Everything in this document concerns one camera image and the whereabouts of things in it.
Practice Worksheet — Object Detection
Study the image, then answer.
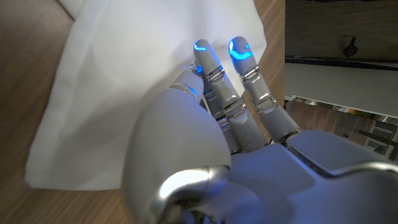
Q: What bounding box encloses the dark wooden cabinet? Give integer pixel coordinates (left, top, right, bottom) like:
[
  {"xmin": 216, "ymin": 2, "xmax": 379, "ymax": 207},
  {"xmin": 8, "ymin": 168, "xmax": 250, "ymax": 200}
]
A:
[{"xmin": 285, "ymin": 0, "xmax": 398, "ymax": 72}]

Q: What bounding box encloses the white cloth towel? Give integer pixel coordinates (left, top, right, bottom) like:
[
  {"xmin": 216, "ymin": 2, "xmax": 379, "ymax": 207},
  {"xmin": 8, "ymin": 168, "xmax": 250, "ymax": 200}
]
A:
[{"xmin": 24, "ymin": 0, "xmax": 267, "ymax": 191}]

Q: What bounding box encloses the white upright panel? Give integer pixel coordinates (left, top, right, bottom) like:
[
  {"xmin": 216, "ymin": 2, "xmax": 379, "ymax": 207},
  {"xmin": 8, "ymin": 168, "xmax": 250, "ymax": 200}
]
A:
[{"xmin": 284, "ymin": 61, "xmax": 398, "ymax": 119}]

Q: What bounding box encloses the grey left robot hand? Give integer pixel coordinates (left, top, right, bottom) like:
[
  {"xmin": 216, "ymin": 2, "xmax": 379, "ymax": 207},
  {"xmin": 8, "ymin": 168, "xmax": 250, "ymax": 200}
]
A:
[{"xmin": 121, "ymin": 36, "xmax": 398, "ymax": 224}]

